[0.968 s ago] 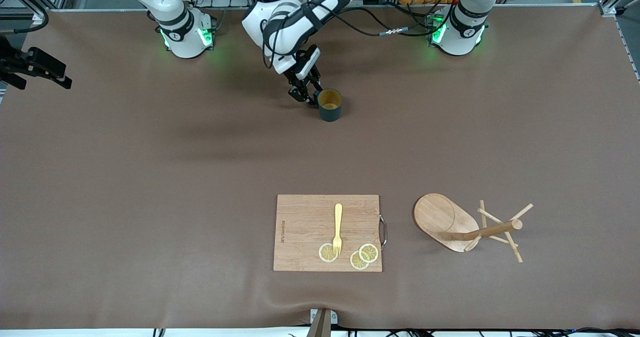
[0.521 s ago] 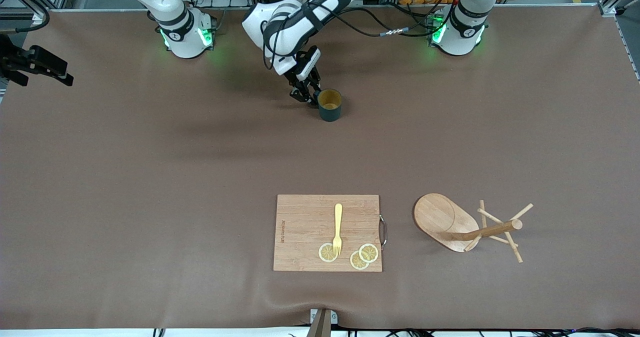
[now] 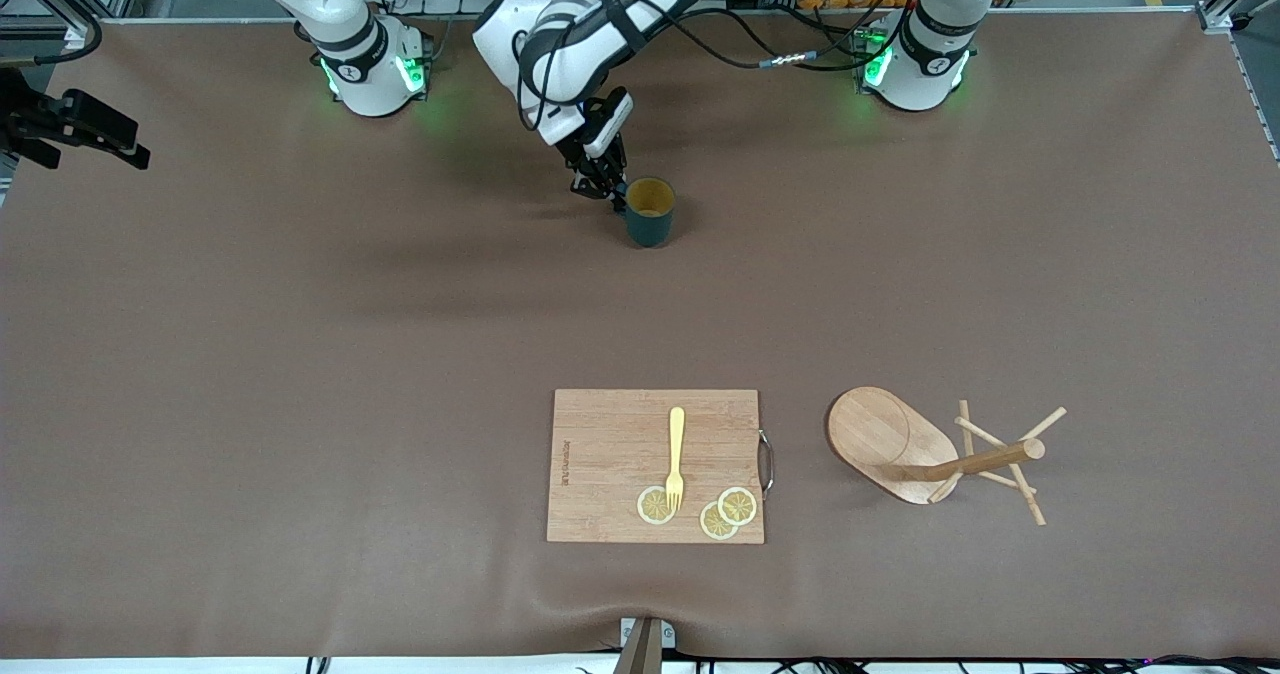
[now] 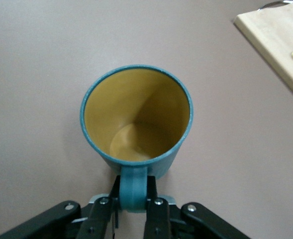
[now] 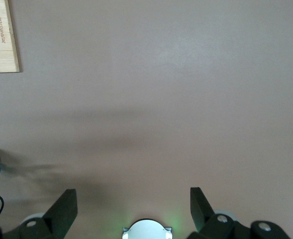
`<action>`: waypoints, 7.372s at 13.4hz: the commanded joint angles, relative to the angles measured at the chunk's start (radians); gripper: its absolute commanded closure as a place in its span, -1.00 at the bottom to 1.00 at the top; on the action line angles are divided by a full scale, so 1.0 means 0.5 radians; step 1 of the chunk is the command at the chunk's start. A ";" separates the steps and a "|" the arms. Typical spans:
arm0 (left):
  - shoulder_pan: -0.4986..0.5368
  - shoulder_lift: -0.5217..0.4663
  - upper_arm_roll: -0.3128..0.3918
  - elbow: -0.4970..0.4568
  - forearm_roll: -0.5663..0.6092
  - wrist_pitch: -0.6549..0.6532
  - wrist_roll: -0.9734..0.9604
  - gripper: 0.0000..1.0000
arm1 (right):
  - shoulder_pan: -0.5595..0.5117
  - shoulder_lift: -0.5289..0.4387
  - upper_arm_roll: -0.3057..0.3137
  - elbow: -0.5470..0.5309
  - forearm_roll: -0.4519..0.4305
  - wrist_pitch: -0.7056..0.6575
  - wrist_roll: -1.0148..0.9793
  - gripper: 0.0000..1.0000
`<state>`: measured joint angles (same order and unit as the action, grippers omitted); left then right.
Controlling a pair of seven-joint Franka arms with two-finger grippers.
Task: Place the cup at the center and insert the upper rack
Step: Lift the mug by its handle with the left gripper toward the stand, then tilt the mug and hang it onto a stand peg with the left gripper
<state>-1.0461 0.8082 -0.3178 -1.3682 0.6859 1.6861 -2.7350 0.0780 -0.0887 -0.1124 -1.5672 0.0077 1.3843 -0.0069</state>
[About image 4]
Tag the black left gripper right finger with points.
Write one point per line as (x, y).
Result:
(161, 219)

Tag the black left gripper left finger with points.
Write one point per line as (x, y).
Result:
(91, 219)

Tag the brown table cover mat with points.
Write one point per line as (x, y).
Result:
(49, 74)

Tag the teal mug yellow inside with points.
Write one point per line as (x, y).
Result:
(136, 112)

